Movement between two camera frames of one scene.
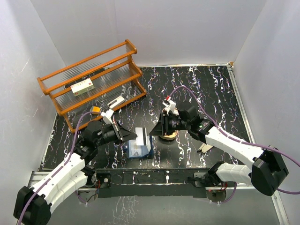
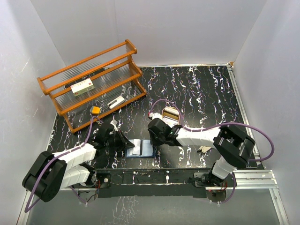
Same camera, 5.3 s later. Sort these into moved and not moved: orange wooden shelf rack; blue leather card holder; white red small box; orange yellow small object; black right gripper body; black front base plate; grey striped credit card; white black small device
Moved: blue leather card holder; grey striped credit card; black right gripper body
Not moved: orange yellow small object; orange wooden shelf rack; white red small box; black front base plate; white black small device
